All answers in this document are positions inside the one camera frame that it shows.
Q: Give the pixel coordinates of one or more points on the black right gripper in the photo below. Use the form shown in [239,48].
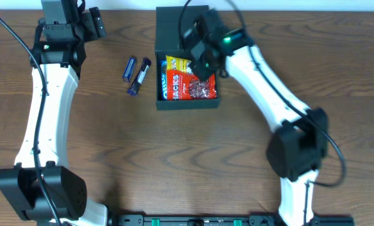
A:
[203,66]

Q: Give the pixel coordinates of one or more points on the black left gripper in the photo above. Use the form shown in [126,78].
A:
[91,20]

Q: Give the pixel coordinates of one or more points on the dark green box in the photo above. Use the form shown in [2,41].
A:
[167,44]

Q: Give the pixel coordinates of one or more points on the yellow Hacks candy bag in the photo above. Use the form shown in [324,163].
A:
[179,64]

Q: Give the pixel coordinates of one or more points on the red Hacks candy bag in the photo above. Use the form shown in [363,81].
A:
[184,86]

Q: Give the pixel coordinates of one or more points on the blue Oreo cookie pack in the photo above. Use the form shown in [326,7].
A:
[164,79]

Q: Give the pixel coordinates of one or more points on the dark blue snack bar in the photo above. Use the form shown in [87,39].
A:
[134,88]

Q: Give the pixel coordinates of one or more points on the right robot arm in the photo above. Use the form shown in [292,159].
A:
[299,134]

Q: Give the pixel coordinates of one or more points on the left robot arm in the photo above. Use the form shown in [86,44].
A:
[40,187]

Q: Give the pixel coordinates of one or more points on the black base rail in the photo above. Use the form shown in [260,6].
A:
[252,220]

